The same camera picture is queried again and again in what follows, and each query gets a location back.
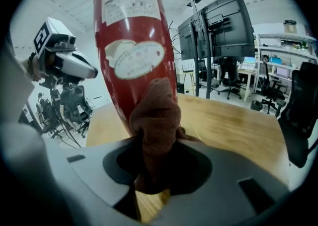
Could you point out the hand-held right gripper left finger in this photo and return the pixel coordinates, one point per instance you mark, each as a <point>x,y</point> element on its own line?
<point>84,170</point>

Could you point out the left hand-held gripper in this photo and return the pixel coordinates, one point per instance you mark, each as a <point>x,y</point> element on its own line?
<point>51,37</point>

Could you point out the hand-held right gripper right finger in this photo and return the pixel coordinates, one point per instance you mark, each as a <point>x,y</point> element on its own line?
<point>223,185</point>

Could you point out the white shelf rack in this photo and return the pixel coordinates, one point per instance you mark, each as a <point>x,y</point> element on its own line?
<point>285,46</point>

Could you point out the brown wiping cloth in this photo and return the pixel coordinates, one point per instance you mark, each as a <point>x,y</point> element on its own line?
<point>156,120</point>

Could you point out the black high-back office chair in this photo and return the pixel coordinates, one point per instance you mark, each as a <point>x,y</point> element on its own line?
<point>300,110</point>

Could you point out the red fire extinguisher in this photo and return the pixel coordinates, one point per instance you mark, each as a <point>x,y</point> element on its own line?
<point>129,33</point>

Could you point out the person's left forearm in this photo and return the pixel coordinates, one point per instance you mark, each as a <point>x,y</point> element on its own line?
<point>23,69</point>

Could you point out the pale wooden stool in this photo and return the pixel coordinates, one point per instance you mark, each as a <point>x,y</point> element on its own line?
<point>188,76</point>

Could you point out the white desk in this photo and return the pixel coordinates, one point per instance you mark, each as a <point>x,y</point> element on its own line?
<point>248,73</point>

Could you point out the cardboard box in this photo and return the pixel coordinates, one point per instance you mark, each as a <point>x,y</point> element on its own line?
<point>290,27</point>

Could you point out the open laptop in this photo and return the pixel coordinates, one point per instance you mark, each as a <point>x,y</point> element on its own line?
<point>282,72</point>

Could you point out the black trash bin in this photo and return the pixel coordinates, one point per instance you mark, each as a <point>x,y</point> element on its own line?
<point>256,105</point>

